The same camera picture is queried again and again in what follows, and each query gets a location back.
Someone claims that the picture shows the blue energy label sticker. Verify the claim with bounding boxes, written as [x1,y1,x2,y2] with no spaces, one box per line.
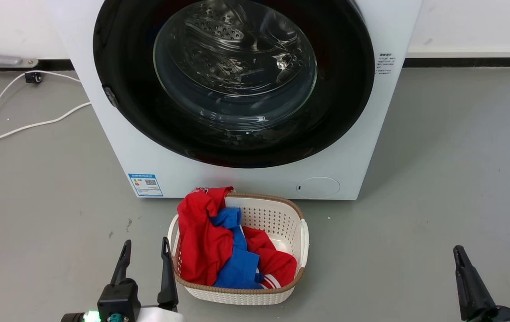
[128,174,164,198]

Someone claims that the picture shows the round white filter cover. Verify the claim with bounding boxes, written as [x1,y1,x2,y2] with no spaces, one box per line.
[296,177,341,199]

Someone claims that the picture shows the black round glass washer door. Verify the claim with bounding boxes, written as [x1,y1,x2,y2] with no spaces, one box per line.
[93,0,375,169]

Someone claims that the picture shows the white front-load washing machine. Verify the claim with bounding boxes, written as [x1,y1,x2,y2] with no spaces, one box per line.
[45,0,423,200]

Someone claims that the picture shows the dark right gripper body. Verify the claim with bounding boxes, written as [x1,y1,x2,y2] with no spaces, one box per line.
[469,305,510,322]

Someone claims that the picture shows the red garment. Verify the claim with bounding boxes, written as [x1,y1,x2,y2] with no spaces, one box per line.
[177,187,298,289]

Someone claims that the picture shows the white perforated laundry basket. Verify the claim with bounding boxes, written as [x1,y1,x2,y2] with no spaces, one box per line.
[167,193,310,306]

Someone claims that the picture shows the black baseboard strip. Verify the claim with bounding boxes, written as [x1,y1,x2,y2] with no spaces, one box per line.
[403,57,510,68]
[0,59,75,72]

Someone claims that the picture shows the grey pipe with bracket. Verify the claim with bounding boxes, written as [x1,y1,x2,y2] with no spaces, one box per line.
[0,27,39,68]

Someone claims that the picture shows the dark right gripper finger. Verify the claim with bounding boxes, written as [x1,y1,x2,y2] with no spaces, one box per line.
[453,245,498,321]

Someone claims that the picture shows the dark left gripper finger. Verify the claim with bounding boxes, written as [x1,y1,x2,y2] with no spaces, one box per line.
[157,237,179,312]
[98,240,142,322]

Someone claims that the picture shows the white green left gripper body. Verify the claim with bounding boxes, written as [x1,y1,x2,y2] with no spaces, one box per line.
[60,306,186,322]

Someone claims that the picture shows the black printed text label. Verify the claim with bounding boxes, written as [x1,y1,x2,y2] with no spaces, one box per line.
[375,52,397,76]

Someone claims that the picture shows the grey door latch handle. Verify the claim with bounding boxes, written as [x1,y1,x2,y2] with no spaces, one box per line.
[103,86,119,108]

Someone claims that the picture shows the blue garment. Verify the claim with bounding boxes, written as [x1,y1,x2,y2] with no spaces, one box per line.
[210,208,265,289]

